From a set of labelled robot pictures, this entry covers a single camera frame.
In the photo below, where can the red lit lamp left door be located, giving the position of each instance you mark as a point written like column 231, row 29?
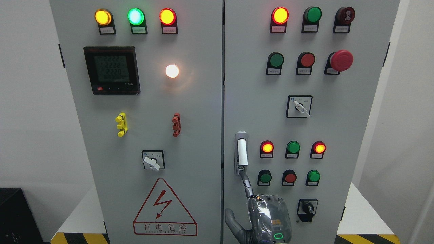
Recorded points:
column 168, row 18

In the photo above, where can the green lit indicator lamp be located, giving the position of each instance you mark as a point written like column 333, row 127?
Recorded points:
column 137, row 20

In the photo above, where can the yellow terminal connector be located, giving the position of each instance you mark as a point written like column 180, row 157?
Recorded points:
column 121, row 124

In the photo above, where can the red push button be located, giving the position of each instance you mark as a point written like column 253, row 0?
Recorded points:
column 288, row 178
column 305, row 63

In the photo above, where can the silver swing door handle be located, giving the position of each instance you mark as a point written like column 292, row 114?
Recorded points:
column 241, row 152

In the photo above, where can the red push button lower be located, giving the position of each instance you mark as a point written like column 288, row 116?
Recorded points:
column 288, row 178

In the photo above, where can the red electric hazard warning sticker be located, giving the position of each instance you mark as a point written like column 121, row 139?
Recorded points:
column 162, row 213

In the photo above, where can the green push button upper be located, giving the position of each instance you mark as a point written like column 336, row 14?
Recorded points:
column 274, row 63

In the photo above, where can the black box lower left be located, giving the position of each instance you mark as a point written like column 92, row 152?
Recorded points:
column 17, row 225

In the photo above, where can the black knob selector switch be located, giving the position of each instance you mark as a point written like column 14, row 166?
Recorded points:
column 306, row 209

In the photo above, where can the red emergency stop mushroom button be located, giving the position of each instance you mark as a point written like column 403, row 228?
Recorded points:
column 338, row 62

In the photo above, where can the white lit indicator lamp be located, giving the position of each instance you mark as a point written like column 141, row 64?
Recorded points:
column 172, row 71

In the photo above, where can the red lit lamp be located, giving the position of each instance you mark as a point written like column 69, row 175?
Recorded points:
column 317, row 150
column 278, row 20
column 266, row 150

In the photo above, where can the right grey cabinet door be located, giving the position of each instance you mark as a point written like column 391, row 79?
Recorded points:
column 257, row 103

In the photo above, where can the red lit lamp middle left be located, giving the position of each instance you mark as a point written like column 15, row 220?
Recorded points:
column 266, row 150

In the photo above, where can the red terminal connector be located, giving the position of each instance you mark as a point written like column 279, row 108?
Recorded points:
column 176, row 124

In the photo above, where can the upper right white selector switch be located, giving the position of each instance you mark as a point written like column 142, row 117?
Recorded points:
column 299, row 106

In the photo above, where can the green push button lower left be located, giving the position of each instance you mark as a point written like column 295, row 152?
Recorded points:
column 264, row 178

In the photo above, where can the grey cabinet door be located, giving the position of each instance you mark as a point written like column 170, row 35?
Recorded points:
column 193, row 159
column 257, row 103

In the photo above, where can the white platform hazard striped edge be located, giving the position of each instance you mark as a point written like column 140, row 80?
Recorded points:
column 360, row 223

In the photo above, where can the green push button lower right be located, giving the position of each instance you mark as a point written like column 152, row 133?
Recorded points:
column 313, row 178

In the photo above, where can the red push button upper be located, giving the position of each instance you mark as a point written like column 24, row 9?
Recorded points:
column 305, row 63

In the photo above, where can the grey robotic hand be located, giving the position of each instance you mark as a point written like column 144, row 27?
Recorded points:
column 268, row 216

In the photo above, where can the green unlit lamp right top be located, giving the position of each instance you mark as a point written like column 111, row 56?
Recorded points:
column 311, row 18

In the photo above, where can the red lit lamp middle right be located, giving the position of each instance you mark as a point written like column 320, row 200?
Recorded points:
column 317, row 150

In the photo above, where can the yellow indicator lamp top left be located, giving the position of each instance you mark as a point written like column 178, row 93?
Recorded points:
column 105, row 21

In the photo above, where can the red lit lamp right top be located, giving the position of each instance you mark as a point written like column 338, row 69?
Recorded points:
column 278, row 20

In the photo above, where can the left grey cabinet door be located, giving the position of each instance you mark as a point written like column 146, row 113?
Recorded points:
column 193, row 159

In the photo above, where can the green push button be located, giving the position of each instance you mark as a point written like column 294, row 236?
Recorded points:
column 274, row 63
column 264, row 178
column 313, row 178

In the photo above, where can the black digital power meter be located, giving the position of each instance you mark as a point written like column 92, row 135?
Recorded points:
column 112, row 70

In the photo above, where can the left door white selector switch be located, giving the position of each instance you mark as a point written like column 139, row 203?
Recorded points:
column 153, row 159

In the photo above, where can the green lamp middle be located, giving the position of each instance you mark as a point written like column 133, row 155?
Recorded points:
column 292, row 150

